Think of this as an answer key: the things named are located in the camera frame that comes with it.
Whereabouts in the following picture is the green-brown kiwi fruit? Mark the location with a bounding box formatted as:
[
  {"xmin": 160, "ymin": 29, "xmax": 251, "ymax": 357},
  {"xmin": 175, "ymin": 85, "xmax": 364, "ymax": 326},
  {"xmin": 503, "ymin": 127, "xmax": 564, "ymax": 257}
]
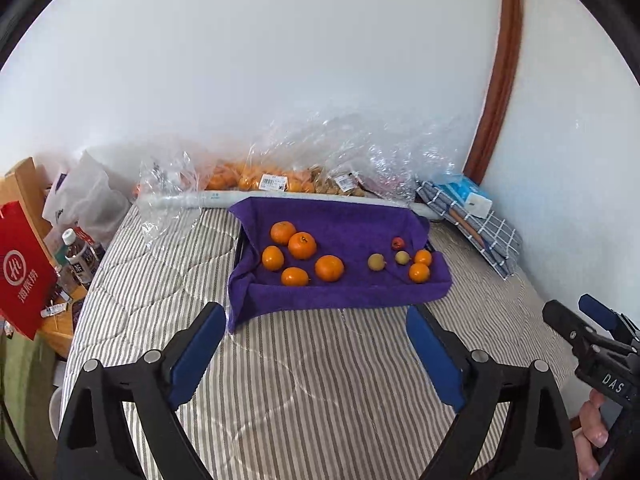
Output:
[{"xmin": 367, "ymin": 252, "xmax": 386, "ymax": 272}]

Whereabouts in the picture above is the purple towel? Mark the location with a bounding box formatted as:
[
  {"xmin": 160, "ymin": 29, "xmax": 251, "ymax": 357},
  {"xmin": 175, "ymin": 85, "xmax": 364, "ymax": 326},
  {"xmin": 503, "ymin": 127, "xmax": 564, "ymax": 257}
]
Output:
[{"xmin": 228, "ymin": 197, "xmax": 452, "ymax": 332}]

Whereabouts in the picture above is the wooden side table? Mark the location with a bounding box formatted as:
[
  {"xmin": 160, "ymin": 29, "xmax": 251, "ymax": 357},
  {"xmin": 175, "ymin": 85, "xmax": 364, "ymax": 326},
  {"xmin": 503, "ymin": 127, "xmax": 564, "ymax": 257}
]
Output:
[{"xmin": 38, "ymin": 286, "xmax": 87, "ymax": 360}]

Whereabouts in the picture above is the large orange with stem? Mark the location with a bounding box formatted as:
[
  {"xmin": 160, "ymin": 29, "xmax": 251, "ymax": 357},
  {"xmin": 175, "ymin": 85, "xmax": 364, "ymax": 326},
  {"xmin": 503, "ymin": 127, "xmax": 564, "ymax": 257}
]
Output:
[{"xmin": 288, "ymin": 231, "xmax": 318, "ymax": 260}]

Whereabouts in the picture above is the right hand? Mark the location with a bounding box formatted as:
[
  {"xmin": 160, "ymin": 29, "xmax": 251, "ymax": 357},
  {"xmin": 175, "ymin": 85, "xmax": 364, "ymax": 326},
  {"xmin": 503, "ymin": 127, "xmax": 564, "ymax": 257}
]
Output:
[{"xmin": 574, "ymin": 389, "xmax": 608, "ymax": 480}]

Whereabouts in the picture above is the black tray under towel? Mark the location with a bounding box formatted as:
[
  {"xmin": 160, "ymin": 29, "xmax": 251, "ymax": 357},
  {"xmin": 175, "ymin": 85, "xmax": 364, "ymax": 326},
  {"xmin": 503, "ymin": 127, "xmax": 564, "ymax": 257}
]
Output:
[{"xmin": 233, "ymin": 228, "xmax": 247, "ymax": 270}]

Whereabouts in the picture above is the clear plastic bag of fruit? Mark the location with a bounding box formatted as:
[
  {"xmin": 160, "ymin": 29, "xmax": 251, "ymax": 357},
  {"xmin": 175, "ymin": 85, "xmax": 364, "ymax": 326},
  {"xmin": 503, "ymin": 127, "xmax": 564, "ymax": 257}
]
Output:
[{"xmin": 206, "ymin": 113, "xmax": 465, "ymax": 202}]

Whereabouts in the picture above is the grey checked folded cloth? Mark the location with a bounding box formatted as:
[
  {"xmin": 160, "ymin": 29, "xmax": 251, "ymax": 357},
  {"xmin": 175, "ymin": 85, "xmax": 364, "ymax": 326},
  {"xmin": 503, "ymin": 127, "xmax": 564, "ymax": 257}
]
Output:
[{"xmin": 416, "ymin": 181, "xmax": 523, "ymax": 280}]

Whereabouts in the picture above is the cardboard box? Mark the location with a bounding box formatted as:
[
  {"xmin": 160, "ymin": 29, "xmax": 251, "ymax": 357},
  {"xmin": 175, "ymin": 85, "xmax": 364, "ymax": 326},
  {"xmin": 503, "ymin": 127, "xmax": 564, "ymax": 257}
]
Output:
[{"xmin": 0, "ymin": 157, "xmax": 52, "ymax": 240}]

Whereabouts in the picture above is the clear plastic bag left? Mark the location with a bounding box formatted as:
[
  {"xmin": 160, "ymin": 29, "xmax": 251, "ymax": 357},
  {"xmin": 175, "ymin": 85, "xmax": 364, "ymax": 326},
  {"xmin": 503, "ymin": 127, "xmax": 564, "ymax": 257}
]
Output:
[{"xmin": 136, "ymin": 148, "xmax": 215, "ymax": 248}]

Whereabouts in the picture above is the yellow-green fruit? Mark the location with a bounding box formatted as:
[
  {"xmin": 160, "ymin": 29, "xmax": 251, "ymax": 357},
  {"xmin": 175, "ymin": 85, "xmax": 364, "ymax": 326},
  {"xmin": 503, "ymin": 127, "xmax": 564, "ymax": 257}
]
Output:
[{"xmin": 395, "ymin": 250, "xmax": 411, "ymax": 266}]

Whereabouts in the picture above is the white plastic bag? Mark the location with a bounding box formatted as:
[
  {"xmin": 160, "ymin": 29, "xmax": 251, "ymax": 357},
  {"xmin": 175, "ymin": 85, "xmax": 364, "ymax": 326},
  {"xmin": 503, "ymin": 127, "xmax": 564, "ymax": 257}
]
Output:
[{"xmin": 42, "ymin": 152, "xmax": 131, "ymax": 247}]

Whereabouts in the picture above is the plastic drink bottle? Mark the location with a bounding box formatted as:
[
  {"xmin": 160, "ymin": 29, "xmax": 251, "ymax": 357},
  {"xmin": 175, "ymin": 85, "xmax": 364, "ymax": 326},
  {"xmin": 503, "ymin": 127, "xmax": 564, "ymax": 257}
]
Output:
[{"xmin": 62, "ymin": 228, "xmax": 99, "ymax": 287}]

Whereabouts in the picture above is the small red fruit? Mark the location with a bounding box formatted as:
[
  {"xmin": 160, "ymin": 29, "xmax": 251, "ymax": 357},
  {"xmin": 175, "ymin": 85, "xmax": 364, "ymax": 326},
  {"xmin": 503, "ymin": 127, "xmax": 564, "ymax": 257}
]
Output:
[{"xmin": 392, "ymin": 236, "xmax": 406, "ymax": 250}]

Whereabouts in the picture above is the blue white tissue pack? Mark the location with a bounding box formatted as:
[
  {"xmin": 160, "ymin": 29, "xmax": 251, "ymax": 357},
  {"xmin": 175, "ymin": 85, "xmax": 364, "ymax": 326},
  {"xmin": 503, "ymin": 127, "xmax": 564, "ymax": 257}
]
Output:
[{"xmin": 433, "ymin": 174, "xmax": 492, "ymax": 219}]

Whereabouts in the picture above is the striped quilt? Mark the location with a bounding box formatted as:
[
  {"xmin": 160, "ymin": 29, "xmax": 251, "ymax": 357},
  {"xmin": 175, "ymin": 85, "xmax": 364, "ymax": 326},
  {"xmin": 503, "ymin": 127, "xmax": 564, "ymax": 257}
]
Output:
[{"xmin": 63, "ymin": 209, "xmax": 574, "ymax": 479}]

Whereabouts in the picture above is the brown wooden frame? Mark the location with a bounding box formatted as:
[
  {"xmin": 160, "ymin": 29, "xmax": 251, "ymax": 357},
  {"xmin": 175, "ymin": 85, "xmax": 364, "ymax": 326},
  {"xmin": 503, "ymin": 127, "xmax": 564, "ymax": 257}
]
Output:
[{"xmin": 463, "ymin": 0, "xmax": 524, "ymax": 184}]

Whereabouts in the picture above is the red paper bag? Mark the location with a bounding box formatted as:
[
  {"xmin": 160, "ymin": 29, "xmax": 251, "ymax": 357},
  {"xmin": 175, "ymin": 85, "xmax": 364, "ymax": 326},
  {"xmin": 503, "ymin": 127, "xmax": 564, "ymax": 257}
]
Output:
[{"xmin": 0, "ymin": 202, "xmax": 56, "ymax": 339}]

